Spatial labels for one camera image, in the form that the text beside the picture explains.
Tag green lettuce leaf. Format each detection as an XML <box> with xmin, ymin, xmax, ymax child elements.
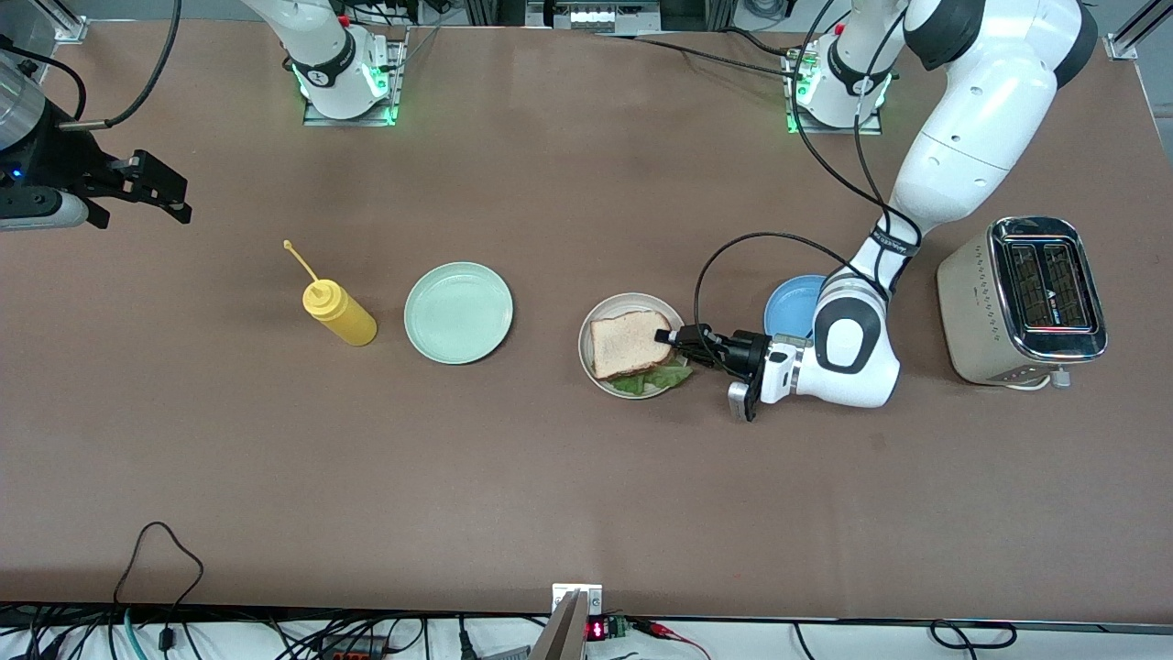
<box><xmin>608</xmin><ymin>361</ymin><xmax>695</xmax><ymax>398</ymax></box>

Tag round-topped bread slice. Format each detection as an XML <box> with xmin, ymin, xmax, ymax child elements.
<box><xmin>589</xmin><ymin>310</ymin><xmax>675</xmax><ymax>381</ymax></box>

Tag yellow squeeze bottle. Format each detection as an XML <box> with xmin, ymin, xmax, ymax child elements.
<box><xmin>283</xmin><ymin>239</ymin><xmax>378</xmax><ymax>347</ymax></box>

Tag blue plate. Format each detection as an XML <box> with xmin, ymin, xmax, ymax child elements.
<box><xmin>763</xmin><ymin>274</ymin><xmax>830</xmax><ymax>342</ymax></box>

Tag beige plate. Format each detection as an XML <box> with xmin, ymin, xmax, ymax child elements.
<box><xmin>577</xmin><ymin>292</ymin><xmax>691</xmax><ymax>401</ymax></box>

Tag pale green plate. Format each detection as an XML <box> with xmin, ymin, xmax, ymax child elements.
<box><xmin>404</xmin><ymin>261</ymin><xmax>514</xmax><ymax>366</ymax></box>

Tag beige chrome toaster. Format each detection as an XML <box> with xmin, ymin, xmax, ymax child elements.
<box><xmin>937</xmin><ymin>216</ymin><xmax>1110</xmax><ymax>391</ymax></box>

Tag grey lit device box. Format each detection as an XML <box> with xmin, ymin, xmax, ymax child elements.
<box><xmin>527</xmin><ymin>0</ymin><xmax>661</xmax><ymax>33</ymax></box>

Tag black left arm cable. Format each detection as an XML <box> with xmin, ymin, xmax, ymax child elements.
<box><xmin>693</xmin><ymin>0</ymin><xmax>923</xmax><ymax>347</ymax></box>

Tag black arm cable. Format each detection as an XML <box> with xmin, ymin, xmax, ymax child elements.
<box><xmin>693</xmin><ymin>0</ymin><xmax>923</xmax><ymax>347</ymax></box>
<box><xmin>0</xmin><ymin>0</ymin><xmax>183</xmax><ymax>131</ymax></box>

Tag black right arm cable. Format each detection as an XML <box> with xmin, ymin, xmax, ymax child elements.
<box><xmin>0</xmin><ymin>0</ymin><xmax>183</xmax><ymax>131</ymax></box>

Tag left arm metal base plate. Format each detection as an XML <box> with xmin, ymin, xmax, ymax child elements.
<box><xmin>784</xmin><ymin>41</ymin><xmax>885</xmax><ymax>137</ymax></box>

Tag small silver metal bracket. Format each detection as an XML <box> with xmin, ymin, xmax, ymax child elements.
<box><xmin>552</xmin><ymin>583</ymin><xmax>604</xmax><ymax>617</ymax></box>

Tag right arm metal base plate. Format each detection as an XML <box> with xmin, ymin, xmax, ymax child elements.
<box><xmin>302</xmin><ymin>26</ymin><xmax>409</xmax><ymax>127</ymax></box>

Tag red clip wires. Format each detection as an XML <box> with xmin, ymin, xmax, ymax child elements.
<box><xmin>632</xmin><ymin>619</ymin><xmax>711</xmax><ymax>659</ymax></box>

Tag thin black looped cable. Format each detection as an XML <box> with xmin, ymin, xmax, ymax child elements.
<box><xmin>115</xmin><ymin>522</ymin><xmax>204</xmax><ymax>608</ymax></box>

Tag grey metal mount beam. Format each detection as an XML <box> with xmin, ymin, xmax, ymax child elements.
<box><xmin>529</xmin><ymin>589</ymin><xmax>588</xmax><ymax>660</ymax></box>

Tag black coiled cable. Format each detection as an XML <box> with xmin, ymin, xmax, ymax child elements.
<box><xmin>930</xmin><ymin>621</ymin><xmax>1018</xmax><ymax>650</ymax></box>

